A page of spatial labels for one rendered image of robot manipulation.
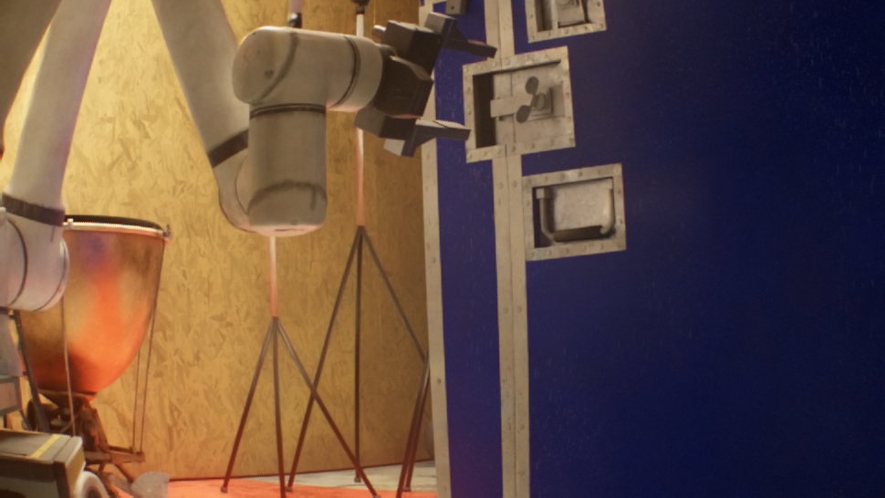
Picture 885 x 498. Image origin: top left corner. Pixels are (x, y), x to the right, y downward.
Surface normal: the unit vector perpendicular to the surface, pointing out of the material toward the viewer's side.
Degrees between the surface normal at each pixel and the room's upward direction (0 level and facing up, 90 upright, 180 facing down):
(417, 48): 116
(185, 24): 101
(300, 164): 91
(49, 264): 106
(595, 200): 90
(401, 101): 90
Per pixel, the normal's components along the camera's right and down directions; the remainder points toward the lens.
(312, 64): 0.74, -0.09
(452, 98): -0.67, -0.05
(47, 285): 0.84, 0.43
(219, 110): -0.07, 0.10
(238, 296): 0.94, -0.07
